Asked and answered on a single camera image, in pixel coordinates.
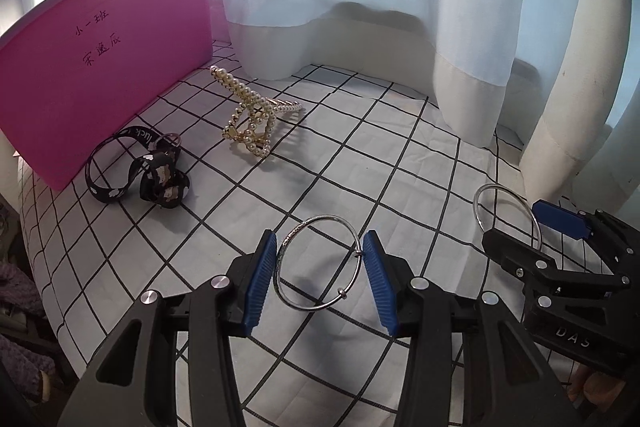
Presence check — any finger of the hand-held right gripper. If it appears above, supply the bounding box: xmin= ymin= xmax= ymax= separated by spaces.
xmin=482 ymin=229 xmax=633 ymax=293
xmin=532 ymin=201 xmax=640 ymax=278

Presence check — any person's right hand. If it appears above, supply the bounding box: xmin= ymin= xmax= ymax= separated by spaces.
xmin=570 ymin=369 xmax=621 ymax=413

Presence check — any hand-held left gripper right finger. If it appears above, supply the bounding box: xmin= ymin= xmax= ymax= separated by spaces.
xmin=362 ymin=230 xmax=596 ymax=427

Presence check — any silver bangle with beads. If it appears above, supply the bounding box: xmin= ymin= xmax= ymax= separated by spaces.
xmin=272 ymin=217 xmax=362 ymax=309

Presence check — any plain silver bangle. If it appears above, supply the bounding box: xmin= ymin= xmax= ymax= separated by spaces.
xmin=472 ymin=183 xmax=543 ymax=253

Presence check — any pink plastic storage bin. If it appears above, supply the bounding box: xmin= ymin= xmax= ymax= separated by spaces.
xmin=0 ymin=0 xmax=218 ymax=192

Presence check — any black printed lanyard strap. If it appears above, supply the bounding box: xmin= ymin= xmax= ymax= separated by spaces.
xmin=85 ymin=126 xmax=192 ymax=208

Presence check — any white black-checked bedsheet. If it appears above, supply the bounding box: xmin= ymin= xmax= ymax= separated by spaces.
xmin=15 ymin=39 xmax=640 ymax=427

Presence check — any pearl hair claw clip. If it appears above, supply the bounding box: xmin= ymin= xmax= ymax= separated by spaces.
xmin=209 ymin=65 xmax=305 ymax=160

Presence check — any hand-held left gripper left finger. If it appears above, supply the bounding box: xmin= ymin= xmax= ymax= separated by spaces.
xmin=57 ymin=229 xmax=277 ymax=427

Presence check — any purple fuzzy blanket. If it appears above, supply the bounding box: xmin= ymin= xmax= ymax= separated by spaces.
xmin=0 ymin=257 xmax=57 ymax=403

